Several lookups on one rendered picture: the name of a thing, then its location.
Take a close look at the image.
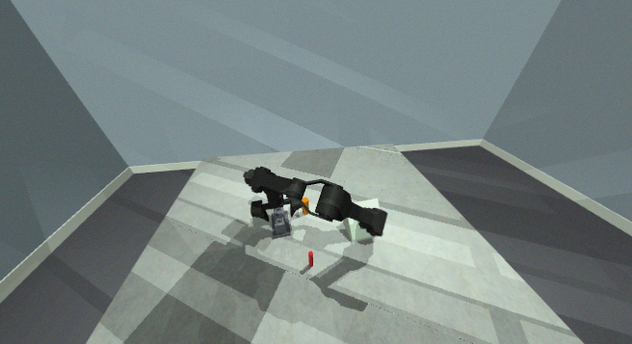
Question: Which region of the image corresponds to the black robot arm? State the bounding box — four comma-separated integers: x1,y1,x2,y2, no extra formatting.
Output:
243,166,388,237

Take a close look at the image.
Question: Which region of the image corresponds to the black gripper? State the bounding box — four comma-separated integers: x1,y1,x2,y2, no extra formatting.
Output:
250,193,303,222

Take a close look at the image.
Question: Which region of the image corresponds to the orange cylinder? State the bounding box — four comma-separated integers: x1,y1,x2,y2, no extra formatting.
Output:
302,198,309,215

